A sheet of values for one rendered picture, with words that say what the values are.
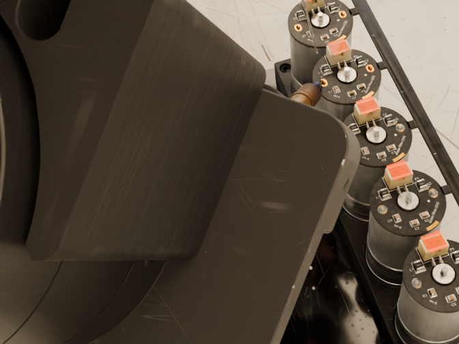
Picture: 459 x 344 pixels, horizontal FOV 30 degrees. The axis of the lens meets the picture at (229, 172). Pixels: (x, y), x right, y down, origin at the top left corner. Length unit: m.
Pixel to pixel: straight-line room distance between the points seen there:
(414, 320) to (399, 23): 0.17
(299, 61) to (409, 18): 0.09
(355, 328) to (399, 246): 0.05
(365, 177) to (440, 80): 0.10
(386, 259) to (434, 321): 0.03
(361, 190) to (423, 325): 0.06
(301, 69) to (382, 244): 0.08
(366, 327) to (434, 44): 0.15
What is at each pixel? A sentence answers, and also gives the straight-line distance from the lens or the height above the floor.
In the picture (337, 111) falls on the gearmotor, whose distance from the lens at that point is 0.32.
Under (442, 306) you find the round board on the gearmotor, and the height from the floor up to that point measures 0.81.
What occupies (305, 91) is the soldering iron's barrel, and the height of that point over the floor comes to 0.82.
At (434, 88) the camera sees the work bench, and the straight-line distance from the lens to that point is 0.39.
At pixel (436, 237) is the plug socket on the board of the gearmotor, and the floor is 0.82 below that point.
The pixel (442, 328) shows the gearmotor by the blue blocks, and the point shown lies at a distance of 0.29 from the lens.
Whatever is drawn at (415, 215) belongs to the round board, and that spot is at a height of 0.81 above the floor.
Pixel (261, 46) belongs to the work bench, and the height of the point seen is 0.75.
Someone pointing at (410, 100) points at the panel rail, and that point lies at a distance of 0.31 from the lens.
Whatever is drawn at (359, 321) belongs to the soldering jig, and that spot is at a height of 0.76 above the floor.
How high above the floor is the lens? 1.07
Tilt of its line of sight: 59 degrees down
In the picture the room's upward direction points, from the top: 11 degrees counter-clockwise
